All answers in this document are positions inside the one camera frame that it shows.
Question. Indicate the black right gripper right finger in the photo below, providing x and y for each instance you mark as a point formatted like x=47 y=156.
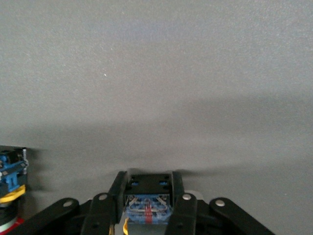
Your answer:
x=185 y=215

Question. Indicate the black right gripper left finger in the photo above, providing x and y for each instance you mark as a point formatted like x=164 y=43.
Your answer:
x=97 y=215

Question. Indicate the yellow push button switch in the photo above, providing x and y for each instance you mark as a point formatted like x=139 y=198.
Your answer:
x=149 y=208

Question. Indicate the red push button switch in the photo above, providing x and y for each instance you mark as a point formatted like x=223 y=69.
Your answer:
x=11 y=171

